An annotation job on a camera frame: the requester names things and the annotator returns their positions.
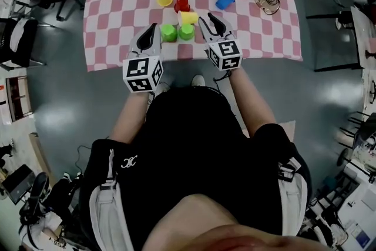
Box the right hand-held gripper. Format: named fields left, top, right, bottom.
left=198, top=12, right=243, bottom=71

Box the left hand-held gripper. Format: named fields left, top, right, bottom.
left=122, top=22, right=165, bottom=95

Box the green paper cup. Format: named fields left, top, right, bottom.
left=177, top=24, right=196, bottom=41
left=160, top=24, right=179, bottom=42

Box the blue paper cup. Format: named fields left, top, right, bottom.
left=215, top=0, right=236, bottom=11

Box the red paper cup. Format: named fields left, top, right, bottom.
left=173, top=0, right=191, bottom=14

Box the person's right forearm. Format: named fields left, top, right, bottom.
left=230, top=67, right=278, bottom=139

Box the person's left forearm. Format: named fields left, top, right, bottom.
left=110, top=92, right=150, bottom=145

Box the person's left shoe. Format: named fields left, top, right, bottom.
left=155, top=82, right=171, bottom=95

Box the pink checkered tablecloth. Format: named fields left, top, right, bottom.
left=83, top=0, right=303, bottom=72

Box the person's black shirt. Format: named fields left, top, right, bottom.
left=78, top=85, right=313, bottom=251

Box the beige floor mat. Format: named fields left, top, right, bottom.
left=276, top=120, right=297, bottom=142

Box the black mesh chair white cloth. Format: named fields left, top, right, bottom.
left=0, top=18, right=47, bottom=68

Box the black framed side table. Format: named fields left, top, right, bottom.
left=305, top=5, right=376, bottom=73

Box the person's neck and chin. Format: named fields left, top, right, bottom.
left=143, top=193, right=330, bottom=251

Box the black wrist cord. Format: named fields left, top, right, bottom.
left=213, top=69, right=233, bottom=83

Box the white shoulder strap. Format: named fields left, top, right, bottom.
left=88, top=148, right=133, bottom=251
left=277, top=157, right=309, bottom=237

